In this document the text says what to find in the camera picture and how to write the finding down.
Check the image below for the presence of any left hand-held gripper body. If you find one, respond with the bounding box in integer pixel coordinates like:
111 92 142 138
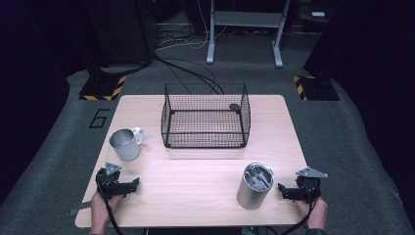
95 162 131 201

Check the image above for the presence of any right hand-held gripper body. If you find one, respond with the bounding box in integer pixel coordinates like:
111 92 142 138
294 166 329 203

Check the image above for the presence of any steel tumbler with lid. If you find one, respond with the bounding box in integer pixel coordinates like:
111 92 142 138
236 162 276 211

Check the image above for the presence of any steel mug with white handle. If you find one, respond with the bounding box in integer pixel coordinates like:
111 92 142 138
109 126 145 163

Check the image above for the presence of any black wire mesh basket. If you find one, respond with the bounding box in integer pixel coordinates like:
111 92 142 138
161 82 252 150

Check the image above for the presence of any person's left hand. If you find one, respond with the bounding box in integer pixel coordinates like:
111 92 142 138
89 191 124 235

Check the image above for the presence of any person's right hand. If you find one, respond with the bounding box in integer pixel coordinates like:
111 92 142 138
295 196 329 231

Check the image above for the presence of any grey tape strip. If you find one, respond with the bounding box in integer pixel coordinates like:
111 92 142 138
67 200 93 217

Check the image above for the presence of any black stand with striped base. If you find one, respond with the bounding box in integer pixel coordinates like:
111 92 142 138
292 65 341 102
78 48 127 102

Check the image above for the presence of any dark curtain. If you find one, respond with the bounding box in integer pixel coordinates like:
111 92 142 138
0 0 86 205
302 0 415 226

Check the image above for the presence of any black cabinet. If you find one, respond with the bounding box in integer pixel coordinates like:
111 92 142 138
82 0 155 68

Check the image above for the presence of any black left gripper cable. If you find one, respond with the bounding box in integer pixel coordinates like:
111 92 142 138
95 172 125 235

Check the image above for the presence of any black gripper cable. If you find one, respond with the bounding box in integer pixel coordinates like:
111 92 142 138
95 172 125 235
279 195 320 235

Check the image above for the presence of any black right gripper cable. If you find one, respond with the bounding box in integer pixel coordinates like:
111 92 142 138
279 195 320 235

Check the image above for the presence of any black floor cable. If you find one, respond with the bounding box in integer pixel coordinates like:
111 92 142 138
152 53 226 96

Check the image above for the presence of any white floor cable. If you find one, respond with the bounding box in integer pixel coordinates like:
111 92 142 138
156 0 229 52

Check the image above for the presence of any white metal desk frame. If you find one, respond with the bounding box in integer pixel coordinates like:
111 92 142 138
206 0 292 70

